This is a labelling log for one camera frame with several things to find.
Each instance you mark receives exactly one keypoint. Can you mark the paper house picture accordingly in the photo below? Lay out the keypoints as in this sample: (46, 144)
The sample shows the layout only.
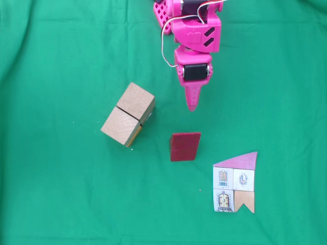
(223, 176)

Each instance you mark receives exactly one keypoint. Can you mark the red wedge roof block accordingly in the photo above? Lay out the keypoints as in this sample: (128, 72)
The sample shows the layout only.
(184, 146)

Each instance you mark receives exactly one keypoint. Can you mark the wooden block balcony window print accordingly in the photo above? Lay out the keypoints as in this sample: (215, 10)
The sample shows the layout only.
(135, 100)

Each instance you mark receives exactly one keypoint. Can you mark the green cloth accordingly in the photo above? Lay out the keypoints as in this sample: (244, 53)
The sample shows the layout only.
(51, 178)

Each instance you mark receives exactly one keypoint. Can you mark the wooden block round window print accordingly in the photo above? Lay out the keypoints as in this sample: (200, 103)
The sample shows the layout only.
(120, 127)

